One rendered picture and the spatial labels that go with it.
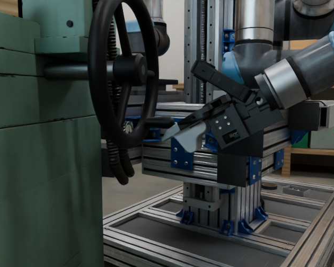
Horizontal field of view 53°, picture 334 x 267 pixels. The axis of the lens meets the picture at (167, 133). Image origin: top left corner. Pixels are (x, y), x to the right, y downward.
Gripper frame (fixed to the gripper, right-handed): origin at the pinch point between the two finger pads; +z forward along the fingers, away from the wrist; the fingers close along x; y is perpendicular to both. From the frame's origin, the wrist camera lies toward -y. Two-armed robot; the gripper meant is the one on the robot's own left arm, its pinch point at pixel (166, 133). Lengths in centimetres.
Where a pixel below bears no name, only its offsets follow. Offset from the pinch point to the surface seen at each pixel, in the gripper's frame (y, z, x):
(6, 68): -20.7, 14.9, -15.3
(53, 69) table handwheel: -20.6, 13.0, -5.6
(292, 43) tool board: -55, -59, 313
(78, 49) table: -20.1, 5.3, -7.6
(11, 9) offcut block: -30.2, 10.9, -13.0
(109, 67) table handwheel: -15.1, 2.7, -4.8
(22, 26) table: -27.6, 11.4, -11.4
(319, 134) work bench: 36, -37, 274
